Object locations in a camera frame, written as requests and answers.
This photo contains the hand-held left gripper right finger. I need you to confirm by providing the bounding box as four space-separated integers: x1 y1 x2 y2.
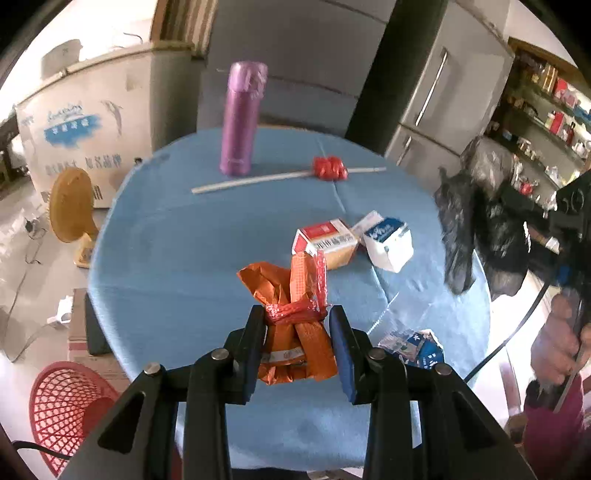
327 305 539 480

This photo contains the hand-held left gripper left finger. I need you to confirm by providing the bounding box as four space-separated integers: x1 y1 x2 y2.
60 305 269 480

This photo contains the orange plastic bag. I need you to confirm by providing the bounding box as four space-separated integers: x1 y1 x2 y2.
237 253 339 386

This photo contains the black plastic bag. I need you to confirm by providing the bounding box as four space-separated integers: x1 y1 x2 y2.
434 136 536 298

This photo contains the orange and red carton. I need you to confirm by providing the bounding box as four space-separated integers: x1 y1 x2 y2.
292 219 360 270

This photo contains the white and blue carton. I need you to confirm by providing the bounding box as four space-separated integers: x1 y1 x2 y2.
352 210 414 274

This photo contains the red plastic basket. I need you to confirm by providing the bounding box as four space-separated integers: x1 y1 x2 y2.
28 361 122 478

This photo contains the person's right hand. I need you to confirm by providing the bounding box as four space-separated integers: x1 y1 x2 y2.
531 294 591 385

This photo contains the shelf of goods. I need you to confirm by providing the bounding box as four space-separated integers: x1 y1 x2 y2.
485 39 591 195

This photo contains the blue tablecloth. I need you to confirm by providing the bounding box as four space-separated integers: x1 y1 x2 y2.
88 124 492 472

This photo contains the black phone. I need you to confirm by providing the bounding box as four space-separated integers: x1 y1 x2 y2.
84 293 114 357

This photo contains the grey refrigerator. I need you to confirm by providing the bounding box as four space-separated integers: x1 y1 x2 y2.
385 0 515 167

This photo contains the cardboard box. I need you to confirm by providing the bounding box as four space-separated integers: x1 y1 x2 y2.
68 288 130 379

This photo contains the red crumpled wrapper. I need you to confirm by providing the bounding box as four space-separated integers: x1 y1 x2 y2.
312 156 349 182

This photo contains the white power strip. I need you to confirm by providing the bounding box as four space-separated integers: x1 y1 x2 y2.
48 298 75 328

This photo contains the person's magenta clothing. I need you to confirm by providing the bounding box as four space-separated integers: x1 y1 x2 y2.
524 381 585 464

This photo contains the purple thermos bottle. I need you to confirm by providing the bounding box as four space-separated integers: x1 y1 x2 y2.
219 61 269 176

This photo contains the yellow desk fan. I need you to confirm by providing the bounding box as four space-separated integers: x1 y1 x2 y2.
48 167 100 268

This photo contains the white chest freezer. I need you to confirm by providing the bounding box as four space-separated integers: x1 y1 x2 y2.
14 39 206 206

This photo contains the white rice cooker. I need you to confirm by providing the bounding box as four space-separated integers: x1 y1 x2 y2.
41 39 86 77

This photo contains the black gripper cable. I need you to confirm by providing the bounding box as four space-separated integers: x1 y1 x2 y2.
464 279 552 381

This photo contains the white floor cable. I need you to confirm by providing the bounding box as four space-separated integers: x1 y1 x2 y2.
0 258 51 365

